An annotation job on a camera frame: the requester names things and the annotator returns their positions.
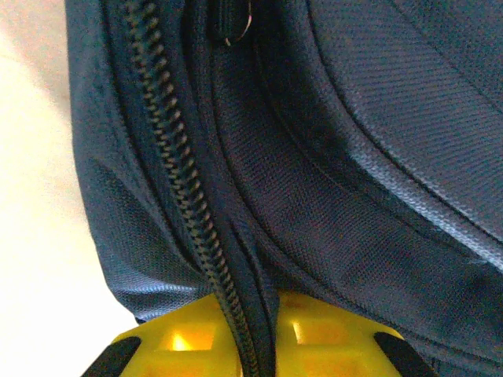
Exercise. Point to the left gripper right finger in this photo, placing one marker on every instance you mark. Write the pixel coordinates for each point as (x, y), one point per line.
(334, 345)

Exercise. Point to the navy blue backpack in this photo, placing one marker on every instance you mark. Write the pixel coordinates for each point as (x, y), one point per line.
(353, 196)

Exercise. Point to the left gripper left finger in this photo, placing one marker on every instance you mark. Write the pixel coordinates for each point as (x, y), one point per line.
(177, 345)

